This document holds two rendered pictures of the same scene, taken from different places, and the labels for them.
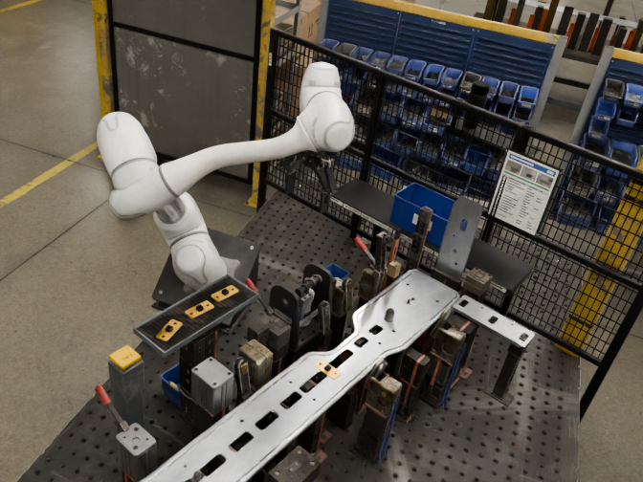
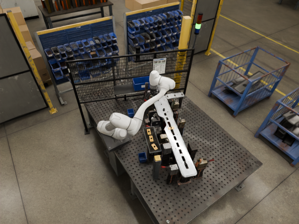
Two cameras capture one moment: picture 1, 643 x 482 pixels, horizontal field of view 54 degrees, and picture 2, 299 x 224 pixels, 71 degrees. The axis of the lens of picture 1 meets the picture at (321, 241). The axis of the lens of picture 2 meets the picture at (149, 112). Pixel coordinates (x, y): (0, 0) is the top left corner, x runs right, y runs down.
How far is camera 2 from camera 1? 1.74 m
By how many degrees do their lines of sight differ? 39
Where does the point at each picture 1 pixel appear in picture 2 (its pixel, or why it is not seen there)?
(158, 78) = not seen: outside the picture
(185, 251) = (120, 133)
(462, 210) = not seen: hidden behind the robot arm
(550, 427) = (191, 106)
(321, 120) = (170, 84)
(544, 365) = not seen: hidden behind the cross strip
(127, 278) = (54, 159)
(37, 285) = (34, 185)
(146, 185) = (138, 123)
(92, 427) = (140, 181)
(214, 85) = (18, 86)
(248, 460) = (185, 152)
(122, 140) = (124, 119)
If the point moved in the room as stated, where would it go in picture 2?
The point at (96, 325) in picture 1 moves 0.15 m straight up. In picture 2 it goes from (67, 176) to (65, 171)
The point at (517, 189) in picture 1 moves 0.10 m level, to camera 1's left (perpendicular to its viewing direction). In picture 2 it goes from (158, 66) to (153, 69)
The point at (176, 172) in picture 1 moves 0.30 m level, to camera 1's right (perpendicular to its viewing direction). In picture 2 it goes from (141, 116) to (159, 101)
